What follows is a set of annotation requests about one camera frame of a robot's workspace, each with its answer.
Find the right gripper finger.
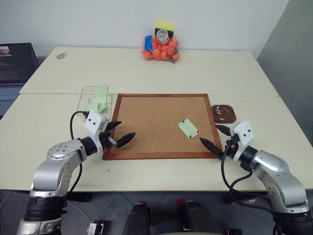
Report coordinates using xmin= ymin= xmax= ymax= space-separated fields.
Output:
xmin=199 ymin=137 xmax=227 ymax=160
xmin=215 ymin=124 xmax=233 ymax=137

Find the clear plastic cup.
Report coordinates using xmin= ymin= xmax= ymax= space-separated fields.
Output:
xmin=156 ymin=29 xmax=170 ymax=45

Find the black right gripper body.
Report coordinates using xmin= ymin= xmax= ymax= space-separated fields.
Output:
xmin=223 ymin=133 xmax=241 ymax=158

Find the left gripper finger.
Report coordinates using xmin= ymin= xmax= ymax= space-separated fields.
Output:
xmin=105 ymin=120 xmax=122 ymax=132
xmin=114 ymin=132 xmax=136 ymax=148

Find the plastic bag of orange items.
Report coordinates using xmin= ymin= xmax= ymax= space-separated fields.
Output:
xmin=140 ymin=22 xmax=181 ymax=65

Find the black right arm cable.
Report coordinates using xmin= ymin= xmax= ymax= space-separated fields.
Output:
xmin=221 ymin=143 xmax=282 ymax=221

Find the blue block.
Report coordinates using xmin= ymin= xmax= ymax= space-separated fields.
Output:
xmin=144 ymin=35 xmax=153 ymax=52

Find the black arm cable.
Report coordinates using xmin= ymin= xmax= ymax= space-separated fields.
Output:
xmin=221 ymin=143 xmax=282 ymax=221
xmin=69 ymin=111 xmax=90 ymax=196

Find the light green paper note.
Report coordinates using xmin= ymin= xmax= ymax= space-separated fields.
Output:
xmin=178 ymin=118 xmax=201 ymax=141

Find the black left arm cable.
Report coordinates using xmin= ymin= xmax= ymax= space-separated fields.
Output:
xmin=69 ymin=111 xmax=90 ymax=196

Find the dark rounded shape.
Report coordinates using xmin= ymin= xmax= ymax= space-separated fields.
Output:
xmin=176 ymin=198 xmax=217 ymax=235
xmin=121 ymin=201 xmax=151 ymax=235

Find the clear plastic box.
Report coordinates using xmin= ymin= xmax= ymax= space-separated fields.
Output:
xmin=77 ymin=85 xmax=115 ymax=123

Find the stack of green notes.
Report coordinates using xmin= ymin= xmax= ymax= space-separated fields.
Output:
xmin=84 ymin=86 xmax=112 ymax=114

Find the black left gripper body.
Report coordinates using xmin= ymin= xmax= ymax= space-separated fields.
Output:
xmin=98 ymin=130 xmax=118 ymax=150

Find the yellow and black sponge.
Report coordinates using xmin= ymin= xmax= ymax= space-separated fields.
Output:
xmin=154 ymin=23 xmax=176 ymax=35

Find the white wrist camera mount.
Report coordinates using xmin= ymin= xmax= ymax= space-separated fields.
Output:
xmin=229 ymin=120 xmax=254 ymax=163
xmin=84 ymin=110 xmax=110 ymax=155

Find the dark laptop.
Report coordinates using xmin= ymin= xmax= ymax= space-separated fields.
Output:
xmin=0 ymin=43 xmax=40 ymax=101

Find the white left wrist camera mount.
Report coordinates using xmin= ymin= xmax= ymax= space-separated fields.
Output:
xmin=84 ymin=110 xmax=110 ymax=155

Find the brown dish of pushpins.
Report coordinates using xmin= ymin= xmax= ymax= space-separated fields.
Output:
xmin=210 ymin=104 xmax=237 ymax=124

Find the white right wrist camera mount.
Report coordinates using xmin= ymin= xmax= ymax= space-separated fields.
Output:
xmin=229 ymin=120 xmax=254 ymax=163

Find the wood framed cork board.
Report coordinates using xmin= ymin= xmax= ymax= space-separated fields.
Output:
xmin=102 ymin=93 xmax=224 ymax=161

